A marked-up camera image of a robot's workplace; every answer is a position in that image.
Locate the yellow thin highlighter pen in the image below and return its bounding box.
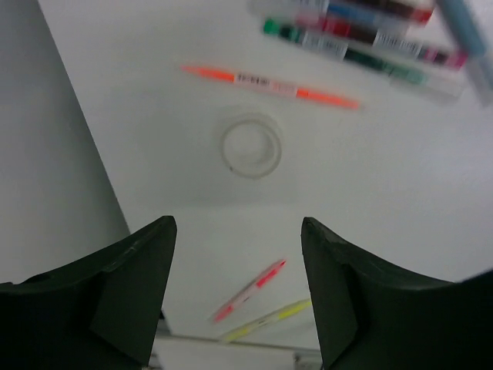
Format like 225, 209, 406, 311
220, 298, 312, 343

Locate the red gel pen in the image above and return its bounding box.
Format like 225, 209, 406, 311
339, 0, 435, 24

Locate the light blue pen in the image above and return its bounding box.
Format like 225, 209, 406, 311
436, 0, 492, 106

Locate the magenta gel pen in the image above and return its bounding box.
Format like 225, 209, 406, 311
295, 13, 468, 70

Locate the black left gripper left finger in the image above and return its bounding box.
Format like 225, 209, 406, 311
1, 216, 177, 369

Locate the pink thin highlighter pen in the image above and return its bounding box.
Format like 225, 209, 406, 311
211, 259, 287, 324

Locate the clear tape roll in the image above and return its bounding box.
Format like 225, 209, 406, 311
219, 113, 283, 180

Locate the green gel pen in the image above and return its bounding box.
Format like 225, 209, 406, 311
263, 18, 464, 99

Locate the orange thin highlighter pen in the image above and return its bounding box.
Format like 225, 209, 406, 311
180, 66, 362, 110

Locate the blue gel pen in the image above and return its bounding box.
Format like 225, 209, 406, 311
250, 1, 410, 30

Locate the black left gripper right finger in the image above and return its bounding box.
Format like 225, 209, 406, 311
301, 217, 492, 369

